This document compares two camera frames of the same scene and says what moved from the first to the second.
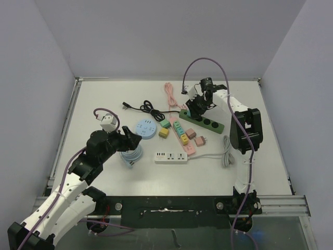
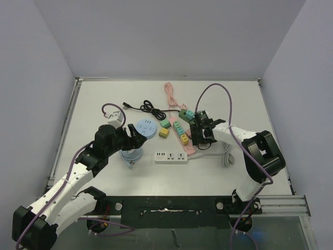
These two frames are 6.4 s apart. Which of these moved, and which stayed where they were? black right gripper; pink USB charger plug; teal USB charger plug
Moved: black right gripper
Stayed: pink USB charger plug; teal USB charger plug
